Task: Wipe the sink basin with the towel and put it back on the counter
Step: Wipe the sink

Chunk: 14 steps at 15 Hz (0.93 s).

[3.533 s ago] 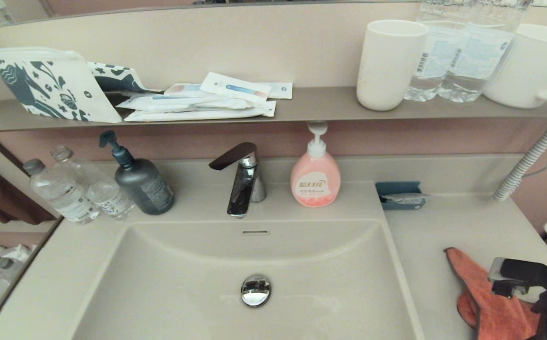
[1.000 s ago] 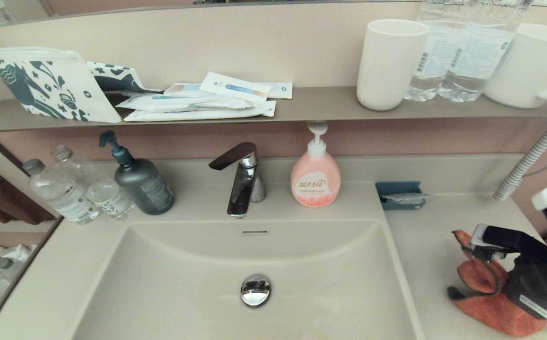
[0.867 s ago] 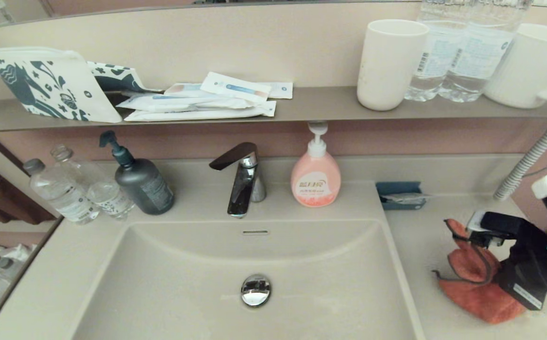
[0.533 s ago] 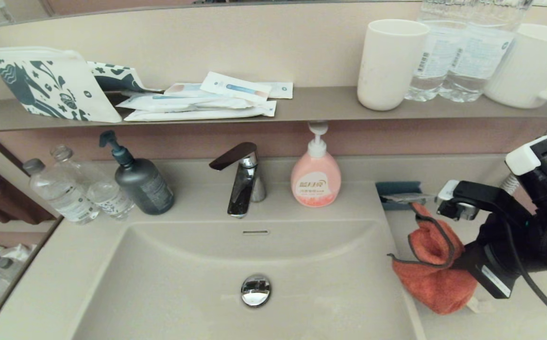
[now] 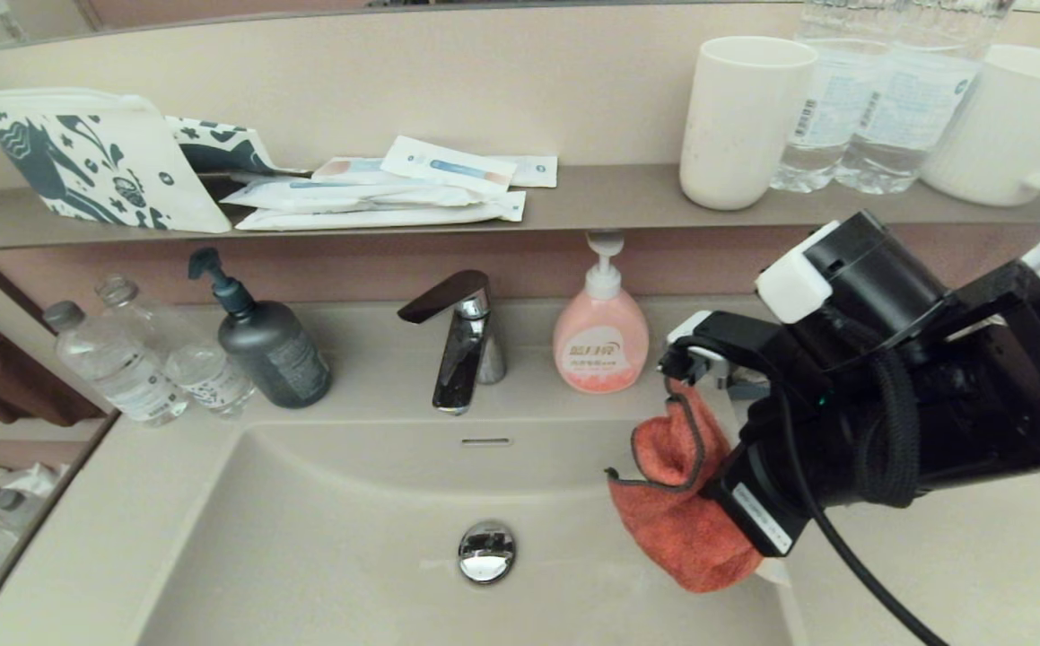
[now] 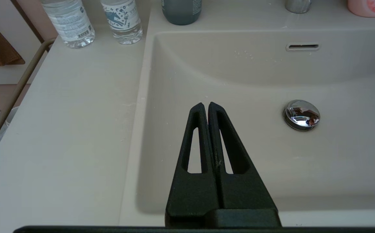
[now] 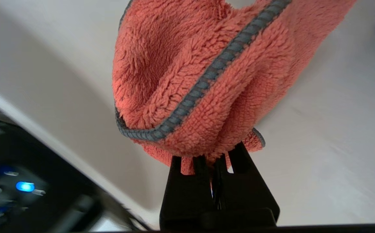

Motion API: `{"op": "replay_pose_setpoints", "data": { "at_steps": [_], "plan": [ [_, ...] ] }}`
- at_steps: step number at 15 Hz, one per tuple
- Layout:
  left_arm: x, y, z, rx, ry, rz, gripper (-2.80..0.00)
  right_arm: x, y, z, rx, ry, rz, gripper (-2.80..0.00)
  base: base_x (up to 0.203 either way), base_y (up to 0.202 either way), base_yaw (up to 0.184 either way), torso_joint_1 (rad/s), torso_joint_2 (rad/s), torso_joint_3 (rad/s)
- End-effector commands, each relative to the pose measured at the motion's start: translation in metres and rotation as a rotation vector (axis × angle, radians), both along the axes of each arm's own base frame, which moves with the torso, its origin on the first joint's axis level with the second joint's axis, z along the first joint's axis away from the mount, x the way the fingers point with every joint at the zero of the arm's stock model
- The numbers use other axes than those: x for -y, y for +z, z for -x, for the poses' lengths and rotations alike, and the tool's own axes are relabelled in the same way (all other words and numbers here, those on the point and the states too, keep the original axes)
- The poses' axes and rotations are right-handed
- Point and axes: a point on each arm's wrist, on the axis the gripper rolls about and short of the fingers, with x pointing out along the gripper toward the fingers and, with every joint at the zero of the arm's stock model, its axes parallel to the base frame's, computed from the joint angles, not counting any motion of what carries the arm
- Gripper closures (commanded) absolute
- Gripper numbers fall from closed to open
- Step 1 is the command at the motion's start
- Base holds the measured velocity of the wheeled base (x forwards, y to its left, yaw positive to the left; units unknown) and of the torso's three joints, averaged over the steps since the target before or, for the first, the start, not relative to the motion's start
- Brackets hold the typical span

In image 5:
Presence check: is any orange cleaning cloth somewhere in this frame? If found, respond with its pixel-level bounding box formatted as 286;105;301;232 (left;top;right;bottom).
607;377;765;594

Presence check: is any dark faucet lever handle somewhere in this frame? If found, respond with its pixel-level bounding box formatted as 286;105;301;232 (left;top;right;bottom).
397;270;491;325

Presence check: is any chrome faucet body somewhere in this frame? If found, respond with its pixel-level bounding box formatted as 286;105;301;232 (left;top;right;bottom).
433;289;507;415

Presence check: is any chrome sink drain stopper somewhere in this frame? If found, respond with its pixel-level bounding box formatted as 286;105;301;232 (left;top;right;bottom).
458;521;517;584

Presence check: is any beige sink basin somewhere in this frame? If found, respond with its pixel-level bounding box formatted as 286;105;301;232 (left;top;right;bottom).
134;415;808;646

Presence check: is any blue soap tray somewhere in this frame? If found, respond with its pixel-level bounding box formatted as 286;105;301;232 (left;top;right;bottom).
724;363;767;401

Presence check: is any pink hand soap pump bottle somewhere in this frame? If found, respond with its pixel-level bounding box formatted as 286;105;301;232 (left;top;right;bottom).
553;231;650;395

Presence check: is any white plastic tumbler cup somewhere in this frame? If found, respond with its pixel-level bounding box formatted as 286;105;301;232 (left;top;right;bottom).
679;36;818;212

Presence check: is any clear water bottle white label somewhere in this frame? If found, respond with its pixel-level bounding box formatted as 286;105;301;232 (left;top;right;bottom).
835;0;1014;196
769;0;892;194

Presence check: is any small white flat sachet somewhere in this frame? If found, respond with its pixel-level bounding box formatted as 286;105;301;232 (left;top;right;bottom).
490;156;559;189

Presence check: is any white sachet blue stripe print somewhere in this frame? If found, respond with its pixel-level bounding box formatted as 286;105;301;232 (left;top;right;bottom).
380;135;518;196

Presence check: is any pinkish white sachet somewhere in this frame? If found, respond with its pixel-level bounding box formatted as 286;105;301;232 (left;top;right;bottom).
312;158;394;185

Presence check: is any dark grey pump bottle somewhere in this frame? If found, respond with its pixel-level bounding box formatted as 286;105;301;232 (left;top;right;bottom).
188;248;333;410

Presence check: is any clear bottle blue patterned label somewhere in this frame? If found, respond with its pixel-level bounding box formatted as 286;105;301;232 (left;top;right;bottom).
95;275;256;420

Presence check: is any small white blue-print pouch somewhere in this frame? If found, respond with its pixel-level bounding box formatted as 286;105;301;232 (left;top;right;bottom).
165;117;281;177

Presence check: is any clear water bottle grey cap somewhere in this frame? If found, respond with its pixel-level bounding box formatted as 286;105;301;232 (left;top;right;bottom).
42;301;188;427

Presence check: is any large white blue-print pouch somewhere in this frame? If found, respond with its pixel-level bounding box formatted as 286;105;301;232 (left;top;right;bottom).
0;88;232;234

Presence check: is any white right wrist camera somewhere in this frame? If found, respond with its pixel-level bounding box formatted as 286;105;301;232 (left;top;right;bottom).
756;220;844;325

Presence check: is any grey wall shelf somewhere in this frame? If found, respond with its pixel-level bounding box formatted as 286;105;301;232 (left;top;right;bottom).
0;163;1040;255

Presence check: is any white mug with handle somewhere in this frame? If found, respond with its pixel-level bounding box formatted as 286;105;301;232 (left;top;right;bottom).
921;44;1040;207

